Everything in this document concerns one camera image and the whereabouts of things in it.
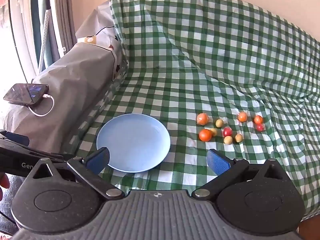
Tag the light blue plate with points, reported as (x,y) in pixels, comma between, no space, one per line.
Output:
(132,140)

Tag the small tangerine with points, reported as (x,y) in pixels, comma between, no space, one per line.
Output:
(242,116)
(258,119)
(205,135)
(202,118)

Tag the grey curtain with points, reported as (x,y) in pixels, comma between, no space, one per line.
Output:
(64,17)

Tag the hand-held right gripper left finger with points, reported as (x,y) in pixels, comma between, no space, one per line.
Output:
(98,159)

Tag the green checked cloth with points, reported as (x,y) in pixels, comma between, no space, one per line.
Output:
(200,55)

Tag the red cherry tomato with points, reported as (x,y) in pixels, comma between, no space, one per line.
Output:
(260,127)
(227,131)

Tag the perforated metal bar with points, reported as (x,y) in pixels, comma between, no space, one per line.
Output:
(44,40)

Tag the small yellow potato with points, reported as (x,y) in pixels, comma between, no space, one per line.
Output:
(238,138)

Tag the black smartphone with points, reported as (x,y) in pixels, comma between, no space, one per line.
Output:
(25,93)

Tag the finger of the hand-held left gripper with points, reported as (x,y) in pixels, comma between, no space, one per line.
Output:
(15,137)
(53,158)

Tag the person's left hand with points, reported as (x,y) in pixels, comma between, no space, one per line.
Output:
(3,182)

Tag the pale yellow longan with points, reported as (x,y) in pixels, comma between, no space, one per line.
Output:
(228,140)
(219,123)
(215,130)

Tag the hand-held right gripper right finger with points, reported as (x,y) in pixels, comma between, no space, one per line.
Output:
(217,162)

